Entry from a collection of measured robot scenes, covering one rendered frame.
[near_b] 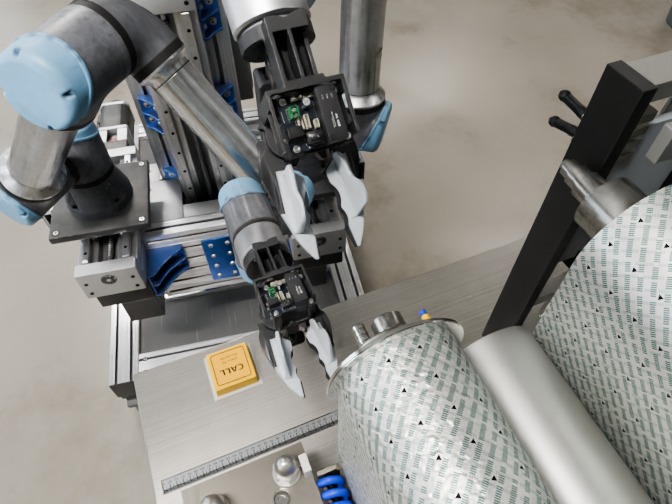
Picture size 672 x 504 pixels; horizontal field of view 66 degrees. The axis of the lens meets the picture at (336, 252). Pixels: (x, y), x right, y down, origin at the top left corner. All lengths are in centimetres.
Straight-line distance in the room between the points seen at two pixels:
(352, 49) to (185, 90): 35
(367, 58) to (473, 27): 263
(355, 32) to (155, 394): 74
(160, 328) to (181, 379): 90
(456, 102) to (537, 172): 63
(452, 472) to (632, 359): 19
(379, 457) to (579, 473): 19
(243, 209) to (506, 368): 44
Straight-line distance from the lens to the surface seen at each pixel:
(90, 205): 130
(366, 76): 109
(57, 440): 202
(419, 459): 44
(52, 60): 78
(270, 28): 47
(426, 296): 99
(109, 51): 82
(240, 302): 181
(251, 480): 72
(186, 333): 179
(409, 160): 258
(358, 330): 52
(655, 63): 61
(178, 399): 92
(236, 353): 91
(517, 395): 56
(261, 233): 75
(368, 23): 104
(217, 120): 89
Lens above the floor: 172
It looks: 52 degrees down
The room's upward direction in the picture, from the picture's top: straight up
